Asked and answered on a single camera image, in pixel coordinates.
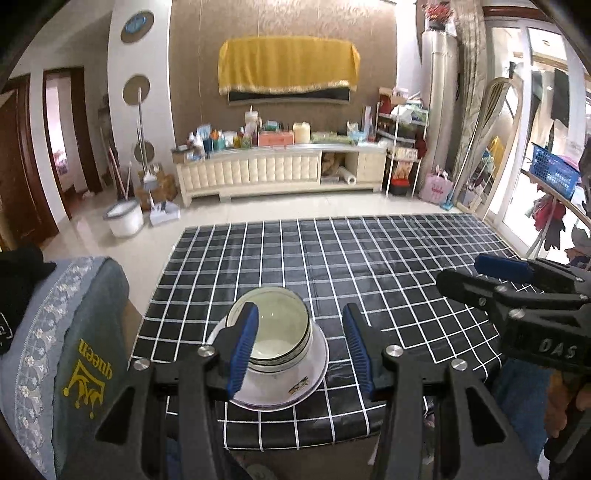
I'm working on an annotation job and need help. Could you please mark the dark wooden door frame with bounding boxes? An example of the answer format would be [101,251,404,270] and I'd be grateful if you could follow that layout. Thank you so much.
[42,67,103,220]

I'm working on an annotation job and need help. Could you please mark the yellow cloth cover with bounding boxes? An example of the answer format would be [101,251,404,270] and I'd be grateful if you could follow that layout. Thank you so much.
[218,37,361,97]

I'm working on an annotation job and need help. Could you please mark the white shelf rack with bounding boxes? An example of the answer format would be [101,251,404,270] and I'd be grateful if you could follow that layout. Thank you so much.
[375,88,430,197]

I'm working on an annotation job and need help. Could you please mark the person's right hand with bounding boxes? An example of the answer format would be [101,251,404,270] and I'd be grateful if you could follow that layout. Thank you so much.
[547,369,585,439]

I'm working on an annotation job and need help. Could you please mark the arched standing mirror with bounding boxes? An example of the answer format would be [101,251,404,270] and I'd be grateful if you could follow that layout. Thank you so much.
[455,76,525,220]

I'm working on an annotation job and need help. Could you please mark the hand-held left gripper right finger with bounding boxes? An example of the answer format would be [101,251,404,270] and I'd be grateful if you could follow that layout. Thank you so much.
[342,302,541,480]

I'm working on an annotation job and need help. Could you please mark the black cloth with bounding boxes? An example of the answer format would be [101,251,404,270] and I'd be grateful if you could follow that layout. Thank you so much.
[0,244,57,356]

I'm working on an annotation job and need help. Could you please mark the dark wooden door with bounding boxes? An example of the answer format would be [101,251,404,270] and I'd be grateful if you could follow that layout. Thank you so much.
[0,76,61,250]

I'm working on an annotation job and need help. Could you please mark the grey embroidered chair cover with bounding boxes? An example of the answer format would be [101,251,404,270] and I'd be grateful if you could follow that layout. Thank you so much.
[0,256,130,480]

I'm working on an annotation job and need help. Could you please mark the red hanging clothes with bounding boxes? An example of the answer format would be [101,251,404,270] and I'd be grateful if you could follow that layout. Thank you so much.
[531,194,568,252]

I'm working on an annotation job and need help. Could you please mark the person's blue trousers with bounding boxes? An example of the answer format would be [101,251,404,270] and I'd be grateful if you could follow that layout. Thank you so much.
[496,360,555,462]

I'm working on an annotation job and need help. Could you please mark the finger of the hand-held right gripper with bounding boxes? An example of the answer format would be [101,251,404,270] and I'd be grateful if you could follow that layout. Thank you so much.
[436,270,509,324]
[475,255,591,301]

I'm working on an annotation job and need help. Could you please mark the cardboard box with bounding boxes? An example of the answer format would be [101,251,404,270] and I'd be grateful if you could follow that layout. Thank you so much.
[139,162,178,201]

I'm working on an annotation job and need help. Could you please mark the white mop bucket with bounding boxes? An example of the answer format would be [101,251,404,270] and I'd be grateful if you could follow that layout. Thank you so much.
[102,198,145,238]

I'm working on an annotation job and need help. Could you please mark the standing air conditioner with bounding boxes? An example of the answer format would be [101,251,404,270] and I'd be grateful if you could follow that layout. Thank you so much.
[420,28,462,199]

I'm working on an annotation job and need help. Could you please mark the cream television cabinet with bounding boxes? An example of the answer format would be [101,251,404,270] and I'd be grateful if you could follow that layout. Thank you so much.
[172,143,387,208]

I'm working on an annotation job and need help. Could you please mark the black checked tablecloth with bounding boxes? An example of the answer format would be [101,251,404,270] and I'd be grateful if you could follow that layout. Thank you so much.
[127,213,522,450]

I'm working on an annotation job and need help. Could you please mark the pink bag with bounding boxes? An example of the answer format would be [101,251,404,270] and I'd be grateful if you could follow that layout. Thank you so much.
[419,171,454,206]

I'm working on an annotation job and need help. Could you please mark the flat mop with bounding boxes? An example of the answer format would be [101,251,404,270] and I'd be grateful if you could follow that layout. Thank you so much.
[134,87,160,190]

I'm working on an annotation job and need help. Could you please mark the white plate with cat prints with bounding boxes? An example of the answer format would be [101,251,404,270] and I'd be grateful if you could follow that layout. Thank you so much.
[205,318,329,409]

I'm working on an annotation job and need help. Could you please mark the blue plastic basket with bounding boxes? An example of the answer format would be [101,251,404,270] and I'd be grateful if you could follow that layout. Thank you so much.
[530,143,581,200]

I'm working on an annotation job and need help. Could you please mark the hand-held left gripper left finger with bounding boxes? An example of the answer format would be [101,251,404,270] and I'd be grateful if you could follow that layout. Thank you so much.
[55,302,262,480]

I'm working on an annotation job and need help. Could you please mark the pink storage box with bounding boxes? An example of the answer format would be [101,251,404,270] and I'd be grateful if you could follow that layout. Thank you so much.
[259,131,295,147]

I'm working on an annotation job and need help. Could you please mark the blue round wall plate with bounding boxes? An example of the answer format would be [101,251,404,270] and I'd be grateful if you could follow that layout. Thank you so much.
[121,11,155,43]

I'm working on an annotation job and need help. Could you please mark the red flower vase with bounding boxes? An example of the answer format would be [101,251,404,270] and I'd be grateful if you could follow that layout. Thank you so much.
[422,2,458,32]

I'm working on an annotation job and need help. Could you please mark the patterned beige curtain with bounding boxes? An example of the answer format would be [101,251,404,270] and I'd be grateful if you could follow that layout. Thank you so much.
[450,0,490,204]

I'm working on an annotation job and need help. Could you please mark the green patterned bowl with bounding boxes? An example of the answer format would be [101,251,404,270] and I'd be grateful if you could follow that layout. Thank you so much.
[225,287,312,367]

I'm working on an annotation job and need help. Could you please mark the white dustpan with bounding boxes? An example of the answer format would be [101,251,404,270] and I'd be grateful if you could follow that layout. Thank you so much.
[148,200,182,226]

